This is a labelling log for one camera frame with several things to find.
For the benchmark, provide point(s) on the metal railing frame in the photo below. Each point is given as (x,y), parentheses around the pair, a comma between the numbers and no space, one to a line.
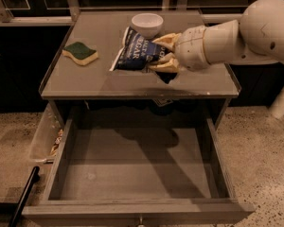
(85,3)

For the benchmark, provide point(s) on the white ceramic bowl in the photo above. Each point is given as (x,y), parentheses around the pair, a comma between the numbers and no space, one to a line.
(147,24)

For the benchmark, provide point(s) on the blue Kettle chip bag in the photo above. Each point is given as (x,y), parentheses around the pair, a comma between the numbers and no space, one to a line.
(137,53)

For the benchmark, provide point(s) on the green and yellow sponge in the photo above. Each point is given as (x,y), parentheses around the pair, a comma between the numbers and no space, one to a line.
(80,53)

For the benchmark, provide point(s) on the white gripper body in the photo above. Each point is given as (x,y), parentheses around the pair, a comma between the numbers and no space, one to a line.
(190,47)

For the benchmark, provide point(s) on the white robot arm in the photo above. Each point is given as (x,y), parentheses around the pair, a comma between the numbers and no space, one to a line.
(257,37)

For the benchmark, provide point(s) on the grey open top drawer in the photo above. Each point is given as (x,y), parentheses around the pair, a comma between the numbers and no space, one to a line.
(123,167)

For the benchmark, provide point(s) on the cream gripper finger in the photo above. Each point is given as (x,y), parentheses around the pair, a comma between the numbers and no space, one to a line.
(168,41)
(167,64)

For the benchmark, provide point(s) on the grey cabinet counter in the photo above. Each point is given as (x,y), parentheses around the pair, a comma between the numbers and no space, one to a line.
(103,31)

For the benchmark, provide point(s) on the black bar handle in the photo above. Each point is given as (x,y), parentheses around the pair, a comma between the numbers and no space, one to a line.
(32,179)

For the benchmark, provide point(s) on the clear plastic side bin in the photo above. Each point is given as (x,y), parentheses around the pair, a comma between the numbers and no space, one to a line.
(44,140)

